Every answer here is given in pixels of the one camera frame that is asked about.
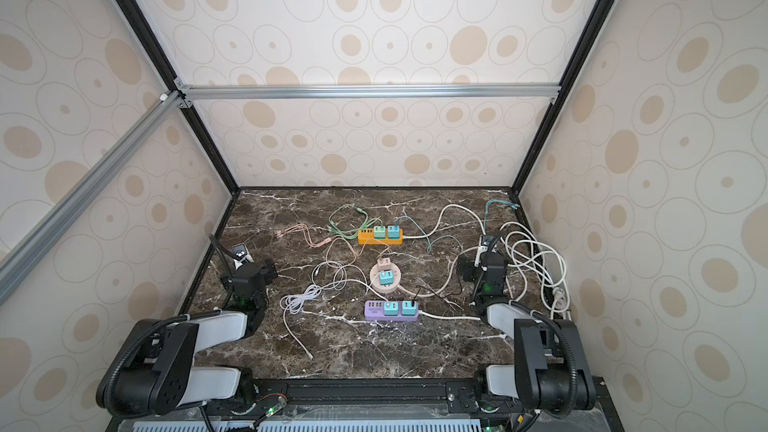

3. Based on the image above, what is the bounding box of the pink cable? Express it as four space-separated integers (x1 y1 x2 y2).
275 221 361 265

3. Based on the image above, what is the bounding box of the teal charger cable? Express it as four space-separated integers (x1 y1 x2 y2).
392 197 521 256

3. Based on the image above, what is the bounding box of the long white usb cable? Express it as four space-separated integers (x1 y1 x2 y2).
308 257 385 301

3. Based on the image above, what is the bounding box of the teal charger adapter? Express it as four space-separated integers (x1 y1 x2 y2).
387 225 401 240

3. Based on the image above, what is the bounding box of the round beige power socket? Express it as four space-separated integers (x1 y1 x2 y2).
369 258 402 294

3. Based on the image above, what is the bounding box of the purple power strip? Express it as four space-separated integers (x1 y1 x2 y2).
364 300 419 322

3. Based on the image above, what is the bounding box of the light green charger adapter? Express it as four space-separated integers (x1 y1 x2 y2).
373 226 387 240

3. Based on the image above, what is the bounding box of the orange power strip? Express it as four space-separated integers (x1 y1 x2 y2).
357 225 404 245

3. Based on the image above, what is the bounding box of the light green cable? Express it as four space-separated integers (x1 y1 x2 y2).
326 202 382 241

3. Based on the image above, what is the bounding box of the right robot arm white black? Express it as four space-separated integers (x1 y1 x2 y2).
457 250 597 419

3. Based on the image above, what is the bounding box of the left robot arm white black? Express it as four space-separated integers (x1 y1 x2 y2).
95 236 278 420

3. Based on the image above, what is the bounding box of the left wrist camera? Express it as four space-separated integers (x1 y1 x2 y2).
232 244 253 268

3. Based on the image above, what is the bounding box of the white power cable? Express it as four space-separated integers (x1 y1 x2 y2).
401 203 574 322

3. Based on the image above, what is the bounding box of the white thin cable bundle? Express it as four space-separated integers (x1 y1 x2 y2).
280 284 325 361

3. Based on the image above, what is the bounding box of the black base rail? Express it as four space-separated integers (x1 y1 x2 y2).
107 378 623 431

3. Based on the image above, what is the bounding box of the horizontal aluminium rail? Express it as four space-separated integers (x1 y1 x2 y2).
176 83 561 100

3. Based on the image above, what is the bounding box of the left diagonal aluminium rail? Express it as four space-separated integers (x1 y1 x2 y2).
1 91 181 302

